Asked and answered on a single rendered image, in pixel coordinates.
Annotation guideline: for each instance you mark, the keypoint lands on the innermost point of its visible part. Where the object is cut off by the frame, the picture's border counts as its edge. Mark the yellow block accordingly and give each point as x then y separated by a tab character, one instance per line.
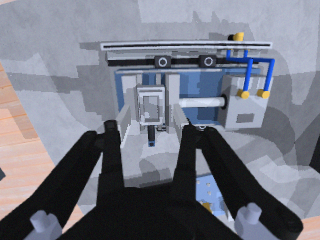
206	205

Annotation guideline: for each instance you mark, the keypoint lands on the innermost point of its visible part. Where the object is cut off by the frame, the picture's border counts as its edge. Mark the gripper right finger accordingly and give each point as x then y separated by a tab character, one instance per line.
258	215

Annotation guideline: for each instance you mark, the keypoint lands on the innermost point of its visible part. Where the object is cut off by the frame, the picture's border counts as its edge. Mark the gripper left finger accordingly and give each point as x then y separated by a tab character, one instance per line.
44	214

